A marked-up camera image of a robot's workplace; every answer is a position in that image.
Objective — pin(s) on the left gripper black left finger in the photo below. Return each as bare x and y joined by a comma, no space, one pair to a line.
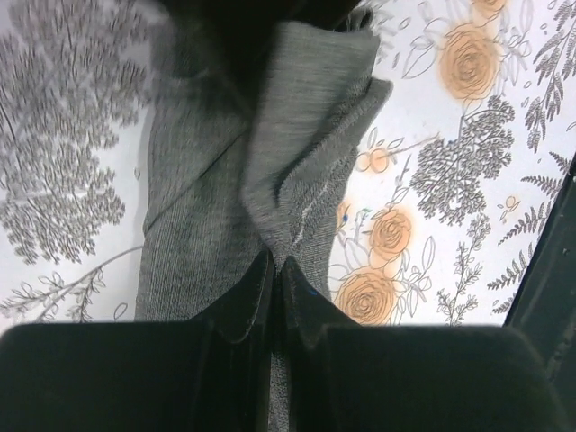
208,373

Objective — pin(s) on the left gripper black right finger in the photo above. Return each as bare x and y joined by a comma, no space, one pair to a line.
346,377

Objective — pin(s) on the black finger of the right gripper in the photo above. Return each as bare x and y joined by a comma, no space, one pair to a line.
229,40

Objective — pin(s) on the grey cloth napkin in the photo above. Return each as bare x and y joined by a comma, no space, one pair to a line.
234,172

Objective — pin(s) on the floral tablecloth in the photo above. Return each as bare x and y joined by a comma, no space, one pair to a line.
452,186

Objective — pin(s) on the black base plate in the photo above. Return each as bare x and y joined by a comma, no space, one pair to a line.
544,309

